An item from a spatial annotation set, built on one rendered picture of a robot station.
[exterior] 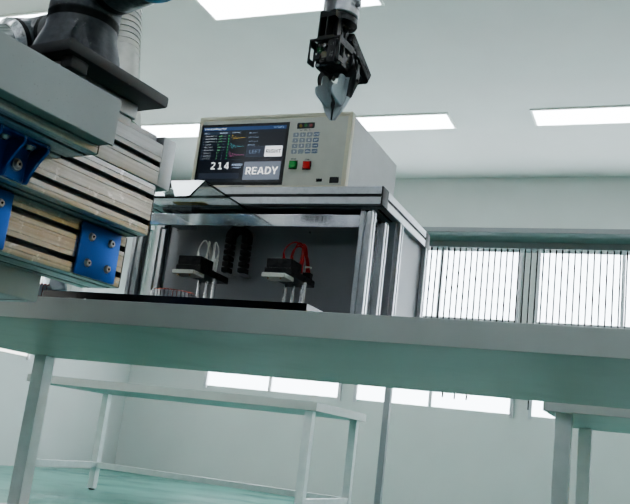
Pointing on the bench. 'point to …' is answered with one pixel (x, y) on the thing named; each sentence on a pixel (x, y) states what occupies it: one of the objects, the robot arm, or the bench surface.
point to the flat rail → (256, 220)
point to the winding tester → (316, 151)
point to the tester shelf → (325, 204)
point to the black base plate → (182, 300)
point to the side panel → (408, 276)
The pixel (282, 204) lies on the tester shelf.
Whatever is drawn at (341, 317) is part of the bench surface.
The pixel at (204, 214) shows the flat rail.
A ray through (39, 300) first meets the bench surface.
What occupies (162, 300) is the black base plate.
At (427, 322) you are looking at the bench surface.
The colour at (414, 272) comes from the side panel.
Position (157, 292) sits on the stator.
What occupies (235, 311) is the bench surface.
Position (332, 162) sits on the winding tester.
